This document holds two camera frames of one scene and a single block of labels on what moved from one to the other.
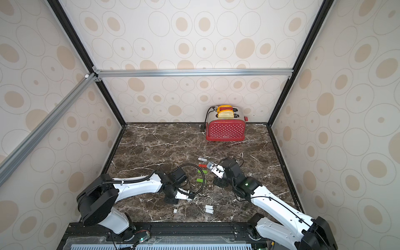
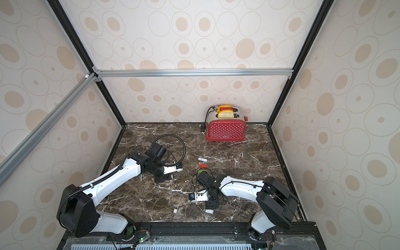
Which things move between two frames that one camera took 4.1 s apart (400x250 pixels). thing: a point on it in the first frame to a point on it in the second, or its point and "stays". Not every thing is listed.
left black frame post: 83,51 stays
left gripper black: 171,201 to 159,178
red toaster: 226,129 stays
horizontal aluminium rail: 192,72 stays
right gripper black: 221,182 to 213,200
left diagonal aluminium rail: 10,161 stays
